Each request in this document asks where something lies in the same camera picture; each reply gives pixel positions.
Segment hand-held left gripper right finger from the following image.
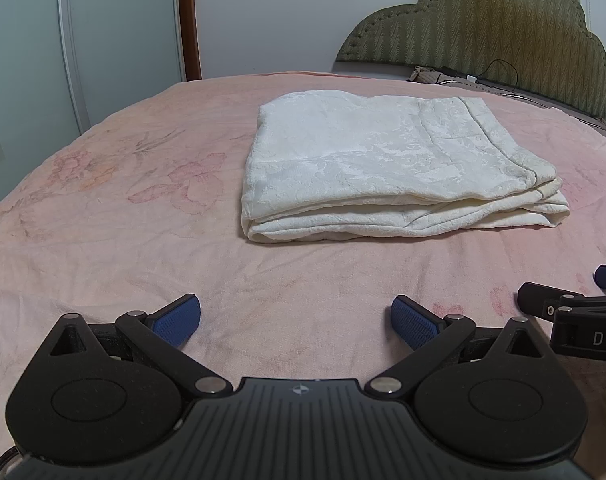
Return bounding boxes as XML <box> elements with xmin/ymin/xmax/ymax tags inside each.
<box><xmin>364</xmin><ymin>295</ymin><xmax>546</xmax><ymax>401</ymax></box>

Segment pale sliding wardrobe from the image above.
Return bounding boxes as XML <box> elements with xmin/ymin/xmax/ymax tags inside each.
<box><xmin>0</xmin><ymin>0</ymin><xmax>186</xmax><ymax>221</ymax></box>

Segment brown wooden wardrobe frame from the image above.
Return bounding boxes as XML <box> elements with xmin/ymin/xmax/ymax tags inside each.
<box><xmin>175</xmin><ymin>0</ymin><xmax>204</xmax><ymax>82</ymax></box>

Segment pink floral bed sheet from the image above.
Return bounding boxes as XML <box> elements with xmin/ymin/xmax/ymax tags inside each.
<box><xmin>0</xmin><ymin>70</ymin><xmax>606</xmax><ymax>480</ymax></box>

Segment thin black charging cable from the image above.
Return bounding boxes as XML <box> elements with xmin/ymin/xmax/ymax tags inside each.
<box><xmin>476</xmin><ymin>58</ymin><xmax>520</xmax><ymax>94</ymax></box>

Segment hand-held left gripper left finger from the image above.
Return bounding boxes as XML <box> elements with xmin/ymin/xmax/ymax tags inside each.
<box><xmin>48</xmin><ymin>294</ymin><xmax>235</xmax><ymax>400</ymax></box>

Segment olive green quilted headboard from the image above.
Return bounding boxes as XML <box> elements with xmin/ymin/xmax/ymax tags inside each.
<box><xmin>335</xmin><ymin>0</ymin><xmax>606</xmax><ymax>128</ymax></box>

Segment white pants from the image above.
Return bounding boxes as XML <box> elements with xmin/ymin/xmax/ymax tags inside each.
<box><xmin>240</xmin><ymin>90</ymin><xmax>570</xmax><ymax>246</ymax></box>

